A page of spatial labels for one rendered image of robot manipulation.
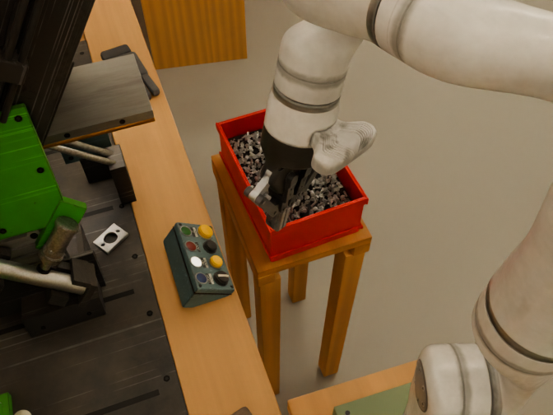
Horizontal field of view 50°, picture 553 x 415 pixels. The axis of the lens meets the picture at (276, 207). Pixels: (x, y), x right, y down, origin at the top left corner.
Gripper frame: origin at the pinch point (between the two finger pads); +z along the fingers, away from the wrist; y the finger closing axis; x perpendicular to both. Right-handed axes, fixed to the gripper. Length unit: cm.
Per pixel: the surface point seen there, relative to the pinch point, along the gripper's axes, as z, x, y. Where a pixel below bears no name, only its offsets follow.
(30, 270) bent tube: 27.4, -32.4, 17.1
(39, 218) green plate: 19.9, -34.7, 13.0
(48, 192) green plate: 15.2, -34.5, 11.0
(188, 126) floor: 108, -117, -102
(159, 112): 31, -55, -29
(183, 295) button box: 33.7, -15.6, -0.9
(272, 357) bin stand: 89, -12, -33
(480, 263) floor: 100, 13, -125
